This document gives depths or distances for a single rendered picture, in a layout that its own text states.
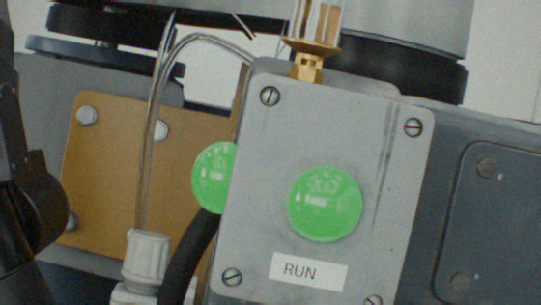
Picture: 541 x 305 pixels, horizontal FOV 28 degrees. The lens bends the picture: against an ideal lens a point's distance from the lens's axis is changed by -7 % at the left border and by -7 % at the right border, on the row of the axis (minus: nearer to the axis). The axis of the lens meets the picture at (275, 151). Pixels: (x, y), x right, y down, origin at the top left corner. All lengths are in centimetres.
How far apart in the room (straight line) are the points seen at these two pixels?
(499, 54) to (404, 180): 537
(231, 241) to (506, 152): 14
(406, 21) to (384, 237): 19
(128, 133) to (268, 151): 44
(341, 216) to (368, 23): 20
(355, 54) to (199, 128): 28
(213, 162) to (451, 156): 11
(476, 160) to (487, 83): 530
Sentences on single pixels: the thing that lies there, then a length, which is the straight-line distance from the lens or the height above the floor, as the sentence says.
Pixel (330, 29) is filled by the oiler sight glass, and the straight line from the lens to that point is 53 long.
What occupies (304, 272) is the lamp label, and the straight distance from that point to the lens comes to 46.
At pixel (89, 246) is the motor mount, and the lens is 89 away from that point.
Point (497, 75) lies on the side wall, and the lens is 582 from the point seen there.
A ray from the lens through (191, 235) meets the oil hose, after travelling 52.
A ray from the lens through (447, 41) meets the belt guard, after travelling 63.
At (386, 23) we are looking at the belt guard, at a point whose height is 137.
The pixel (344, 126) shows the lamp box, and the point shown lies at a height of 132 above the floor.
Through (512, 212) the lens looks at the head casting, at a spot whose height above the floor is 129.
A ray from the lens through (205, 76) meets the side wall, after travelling 567.
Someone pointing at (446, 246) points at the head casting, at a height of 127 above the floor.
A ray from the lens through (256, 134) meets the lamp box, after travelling 45.
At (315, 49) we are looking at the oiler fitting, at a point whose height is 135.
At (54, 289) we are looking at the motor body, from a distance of 94.
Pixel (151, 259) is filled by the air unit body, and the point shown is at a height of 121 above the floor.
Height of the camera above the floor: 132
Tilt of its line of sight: 3 degrees down
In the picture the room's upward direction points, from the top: 12 degrees clockwise
